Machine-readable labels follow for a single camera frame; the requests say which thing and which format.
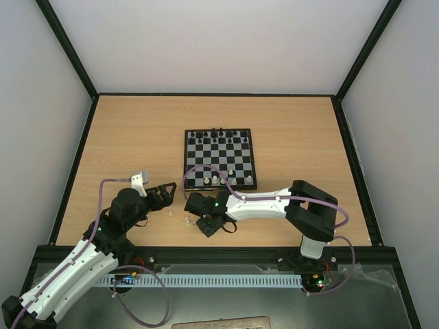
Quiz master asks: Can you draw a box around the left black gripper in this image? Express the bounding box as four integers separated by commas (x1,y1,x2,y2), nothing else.
126,182,178,230

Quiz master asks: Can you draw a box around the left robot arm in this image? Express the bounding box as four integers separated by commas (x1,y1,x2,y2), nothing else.
1,182,176,328

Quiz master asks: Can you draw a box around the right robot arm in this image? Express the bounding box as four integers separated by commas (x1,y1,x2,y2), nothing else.
185,180,339,269

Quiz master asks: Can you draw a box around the black chess pieces row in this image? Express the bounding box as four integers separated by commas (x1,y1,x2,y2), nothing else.
185,128,251,145

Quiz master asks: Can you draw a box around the left controller board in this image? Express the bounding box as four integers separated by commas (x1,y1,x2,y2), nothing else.
109,271,143,285

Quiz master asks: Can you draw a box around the right green controller board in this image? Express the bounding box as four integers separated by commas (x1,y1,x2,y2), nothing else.
304,272,334,287

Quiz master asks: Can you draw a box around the black and silver chessboard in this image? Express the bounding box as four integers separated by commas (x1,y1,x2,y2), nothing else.
183,134,257,191

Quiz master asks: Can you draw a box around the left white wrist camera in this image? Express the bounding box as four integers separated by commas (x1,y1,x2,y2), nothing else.
130,170,149,197

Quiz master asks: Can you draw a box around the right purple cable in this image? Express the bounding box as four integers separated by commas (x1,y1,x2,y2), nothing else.
182,164,355,296

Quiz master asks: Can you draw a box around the purple cable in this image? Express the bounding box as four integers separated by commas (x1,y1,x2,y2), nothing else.
8,177,171,329
182,164,355,296

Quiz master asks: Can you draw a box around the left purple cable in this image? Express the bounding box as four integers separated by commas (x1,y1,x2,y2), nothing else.
8,177,171,329

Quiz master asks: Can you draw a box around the light blue cable duct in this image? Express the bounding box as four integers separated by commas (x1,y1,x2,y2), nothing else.
93,274,302,289

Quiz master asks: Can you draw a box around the black aluminium frame rail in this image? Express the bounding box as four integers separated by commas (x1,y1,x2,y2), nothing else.
21,245,421,328

